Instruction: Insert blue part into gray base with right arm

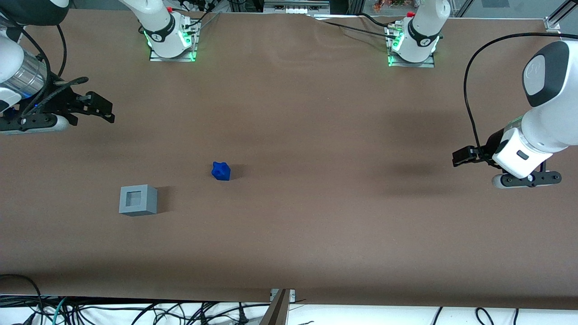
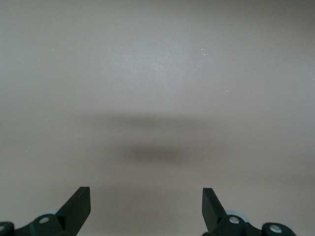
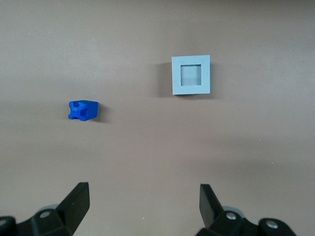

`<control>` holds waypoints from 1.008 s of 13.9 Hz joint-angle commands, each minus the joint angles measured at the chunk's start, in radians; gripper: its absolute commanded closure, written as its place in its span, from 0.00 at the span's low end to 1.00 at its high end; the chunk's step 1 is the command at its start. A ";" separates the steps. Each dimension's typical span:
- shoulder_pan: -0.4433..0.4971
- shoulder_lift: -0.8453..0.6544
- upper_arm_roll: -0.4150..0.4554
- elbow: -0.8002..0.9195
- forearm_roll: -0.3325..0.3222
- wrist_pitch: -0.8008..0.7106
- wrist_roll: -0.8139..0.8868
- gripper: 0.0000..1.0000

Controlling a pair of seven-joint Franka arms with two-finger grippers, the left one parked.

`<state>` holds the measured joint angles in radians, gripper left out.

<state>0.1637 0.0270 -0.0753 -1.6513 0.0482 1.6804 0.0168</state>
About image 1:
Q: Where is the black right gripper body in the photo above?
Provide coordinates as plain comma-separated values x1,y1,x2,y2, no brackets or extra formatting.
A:
0,84,87,128

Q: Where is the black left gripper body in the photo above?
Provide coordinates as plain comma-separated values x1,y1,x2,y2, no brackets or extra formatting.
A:
484,128,516,167

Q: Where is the gray cube base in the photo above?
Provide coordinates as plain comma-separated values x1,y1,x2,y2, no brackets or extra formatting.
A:
119,184,158,217

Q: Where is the brown table cover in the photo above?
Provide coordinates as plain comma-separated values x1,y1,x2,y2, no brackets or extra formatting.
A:
0,9,578,312

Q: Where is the white power strip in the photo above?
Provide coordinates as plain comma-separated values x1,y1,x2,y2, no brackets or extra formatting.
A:
264,0,331,14

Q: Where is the dark gray gripper cable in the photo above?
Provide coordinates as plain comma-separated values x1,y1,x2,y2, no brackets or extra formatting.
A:
27,77,89,113

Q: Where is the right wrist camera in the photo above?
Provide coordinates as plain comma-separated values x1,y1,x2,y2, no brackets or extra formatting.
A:
0,114,70,135

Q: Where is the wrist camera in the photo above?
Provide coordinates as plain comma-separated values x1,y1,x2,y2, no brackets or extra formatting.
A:
0,114,70,135
492,171,562,189

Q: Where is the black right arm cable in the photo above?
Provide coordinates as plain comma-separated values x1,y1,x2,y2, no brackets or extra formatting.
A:
0,18,68,119

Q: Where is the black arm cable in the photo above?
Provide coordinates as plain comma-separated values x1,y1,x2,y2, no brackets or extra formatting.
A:
0,18,68,119
463,32,561,152

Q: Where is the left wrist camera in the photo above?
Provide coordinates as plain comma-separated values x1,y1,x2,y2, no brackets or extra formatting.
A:
492,171,562,189

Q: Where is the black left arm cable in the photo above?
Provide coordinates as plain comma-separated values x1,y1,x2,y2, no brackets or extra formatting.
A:
463,32,561,152

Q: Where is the aluminium corner bracket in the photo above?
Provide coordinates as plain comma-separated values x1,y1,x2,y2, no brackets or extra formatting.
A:
544,0,578,33

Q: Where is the black cable across table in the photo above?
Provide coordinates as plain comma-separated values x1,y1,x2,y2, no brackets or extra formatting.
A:
311,13,399,40

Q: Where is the black looped floor cable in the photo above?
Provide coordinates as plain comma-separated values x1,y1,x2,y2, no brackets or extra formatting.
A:
0,274,44,325

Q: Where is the teal cable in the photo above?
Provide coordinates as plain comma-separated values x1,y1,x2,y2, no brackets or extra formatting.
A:
43,296,69,325

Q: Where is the black tangled floor cable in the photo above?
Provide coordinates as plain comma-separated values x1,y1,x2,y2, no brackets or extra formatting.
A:
63,300,271,325

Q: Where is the metal post with bracket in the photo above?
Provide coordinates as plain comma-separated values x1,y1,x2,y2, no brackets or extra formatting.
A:
259,288,296,325

